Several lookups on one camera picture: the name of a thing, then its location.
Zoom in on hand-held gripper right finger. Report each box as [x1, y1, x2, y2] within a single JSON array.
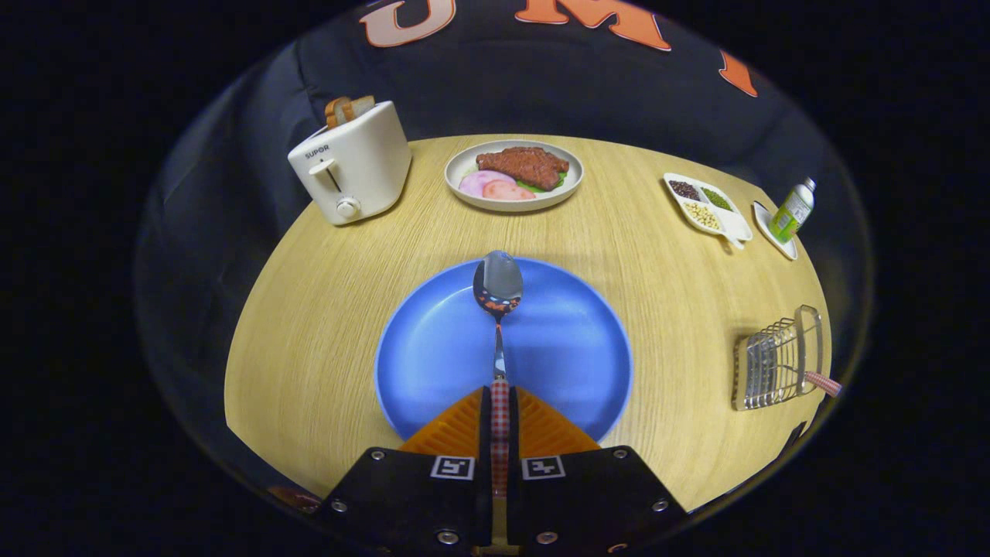
[[508, 386, 689, 557]]

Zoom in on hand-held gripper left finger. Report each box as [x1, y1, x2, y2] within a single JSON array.
[[317, 386, 496, 557]]

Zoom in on spoon with red checked handle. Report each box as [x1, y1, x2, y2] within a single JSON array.
[[473, 250, 524, 496]]

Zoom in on fork with red checked handle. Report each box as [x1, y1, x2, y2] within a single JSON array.
[[762, 360, 843, 398]]

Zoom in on blue plate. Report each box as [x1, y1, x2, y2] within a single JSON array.
[[374, 258, 633, 443]]

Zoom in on salmon pink ham slice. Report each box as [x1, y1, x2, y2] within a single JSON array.
[[483, 179, 537, 202]]

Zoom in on green lettuce leaf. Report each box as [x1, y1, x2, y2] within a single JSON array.
[[517, 172, 569, 194]]

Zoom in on pale pink ham slice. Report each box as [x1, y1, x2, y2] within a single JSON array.
[[459, 170, 516, 199]]

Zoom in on oval grey plate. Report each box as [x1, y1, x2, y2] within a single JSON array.
[[444, 139, 585, 213]]

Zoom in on perforated metal basket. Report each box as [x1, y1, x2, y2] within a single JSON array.
[[732, 305, 824, 412]]

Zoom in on brown steak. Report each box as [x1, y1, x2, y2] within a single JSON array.
[[476, 146, 570, 192]]

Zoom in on white toaster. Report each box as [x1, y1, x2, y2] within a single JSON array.
[[288, 101, 412, 227]]

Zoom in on white divided dish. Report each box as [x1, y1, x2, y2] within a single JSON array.
[[663, 173, 753, 251]]

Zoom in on white coaster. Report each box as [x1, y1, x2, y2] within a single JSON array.
[[752, 200, 799, 261]]

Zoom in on metal bottle with green label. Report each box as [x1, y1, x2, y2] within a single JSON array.
[[768, 177, 817, 244]]

